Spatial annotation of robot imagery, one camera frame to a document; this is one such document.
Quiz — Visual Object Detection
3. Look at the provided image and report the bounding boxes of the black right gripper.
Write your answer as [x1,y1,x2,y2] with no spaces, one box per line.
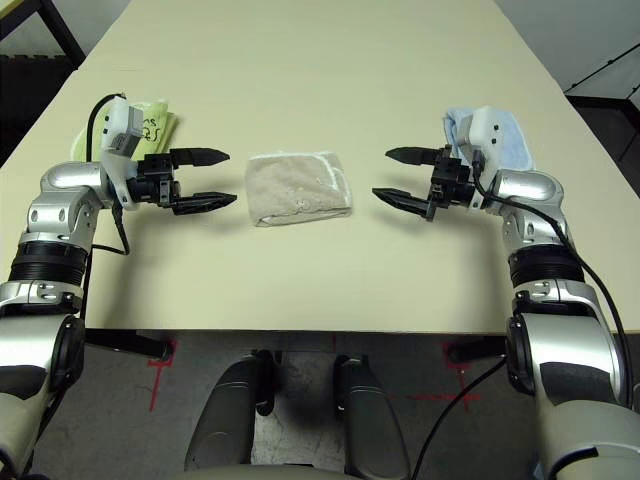
[371,143,477,223]

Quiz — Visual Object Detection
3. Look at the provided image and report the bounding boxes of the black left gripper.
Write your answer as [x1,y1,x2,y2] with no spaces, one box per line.
[127,146,239,217]

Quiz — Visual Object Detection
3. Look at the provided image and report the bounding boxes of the beige towel with white trim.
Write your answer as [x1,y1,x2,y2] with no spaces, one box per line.
[243,147,354,229]

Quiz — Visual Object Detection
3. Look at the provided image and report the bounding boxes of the green folded towel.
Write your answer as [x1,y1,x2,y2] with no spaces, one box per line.
[72,98,179,162]

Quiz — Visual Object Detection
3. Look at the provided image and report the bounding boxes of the blue folded towel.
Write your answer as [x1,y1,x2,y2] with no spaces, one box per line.
[442,104,535,174]

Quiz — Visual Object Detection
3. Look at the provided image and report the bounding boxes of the black table foot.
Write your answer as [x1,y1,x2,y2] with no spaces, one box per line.
[87,329,174,362]
[446,337,509,364]

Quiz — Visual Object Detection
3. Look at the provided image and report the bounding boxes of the black foam floor mats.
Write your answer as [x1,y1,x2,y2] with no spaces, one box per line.
[0,52,76,166]

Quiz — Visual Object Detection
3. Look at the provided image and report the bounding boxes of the black cabinet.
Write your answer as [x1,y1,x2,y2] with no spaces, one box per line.
[564,92,640,161]

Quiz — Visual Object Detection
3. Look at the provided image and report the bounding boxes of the black metal rod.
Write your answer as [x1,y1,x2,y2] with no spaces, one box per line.
[564,42,640,94]

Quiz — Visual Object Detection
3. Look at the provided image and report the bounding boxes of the beige side table black legs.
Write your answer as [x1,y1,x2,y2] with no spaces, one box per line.
[0,0,84,61]

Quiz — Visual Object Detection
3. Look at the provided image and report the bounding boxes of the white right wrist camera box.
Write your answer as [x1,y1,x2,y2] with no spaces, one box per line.
[457,105,504,214]

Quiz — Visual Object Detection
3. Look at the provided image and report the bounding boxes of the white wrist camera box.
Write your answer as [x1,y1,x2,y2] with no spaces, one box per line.
[457,105,504,214]
[99,97,147,209]

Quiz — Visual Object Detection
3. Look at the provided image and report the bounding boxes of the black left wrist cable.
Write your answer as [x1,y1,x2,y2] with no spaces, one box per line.
[19,92,132,480]

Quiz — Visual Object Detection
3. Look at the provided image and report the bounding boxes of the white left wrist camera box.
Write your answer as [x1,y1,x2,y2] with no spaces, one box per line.
[99,97,147,209]

